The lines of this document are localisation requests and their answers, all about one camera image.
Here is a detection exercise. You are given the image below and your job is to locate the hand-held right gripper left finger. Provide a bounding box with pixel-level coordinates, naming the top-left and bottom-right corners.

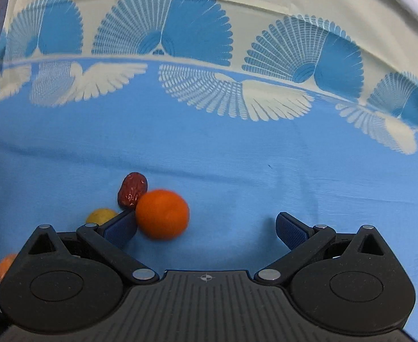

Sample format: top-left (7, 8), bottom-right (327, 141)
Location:
top-left (18, 209), bottom-right (160, 286)

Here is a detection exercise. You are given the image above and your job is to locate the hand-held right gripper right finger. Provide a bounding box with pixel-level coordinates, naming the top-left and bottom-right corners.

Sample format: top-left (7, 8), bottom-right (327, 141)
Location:
top-left (253, 212), bottom-right (396, 286)

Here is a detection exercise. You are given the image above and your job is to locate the small mandarin orange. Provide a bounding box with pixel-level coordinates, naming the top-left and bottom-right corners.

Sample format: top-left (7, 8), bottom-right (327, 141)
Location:
top-left (0, 253), bottom-right (19, 284)
top-left (135, 190), bottom-right (190, 241)

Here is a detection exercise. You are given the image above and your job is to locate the small yellow green jujube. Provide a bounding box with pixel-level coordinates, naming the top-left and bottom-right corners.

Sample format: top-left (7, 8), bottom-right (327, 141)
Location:
top-left (85, 208), bottom-right (119, 226)

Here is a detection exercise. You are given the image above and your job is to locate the dark red dried date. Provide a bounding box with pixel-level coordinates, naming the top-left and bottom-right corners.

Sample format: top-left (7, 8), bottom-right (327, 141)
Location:
top-left (118, 172), bottom-right (148, 210)

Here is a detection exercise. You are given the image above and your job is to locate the blue printed bed sheet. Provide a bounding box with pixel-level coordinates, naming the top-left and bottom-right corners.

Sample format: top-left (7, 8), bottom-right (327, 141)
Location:
top-left (0, 0), bottom-right (418, 332)

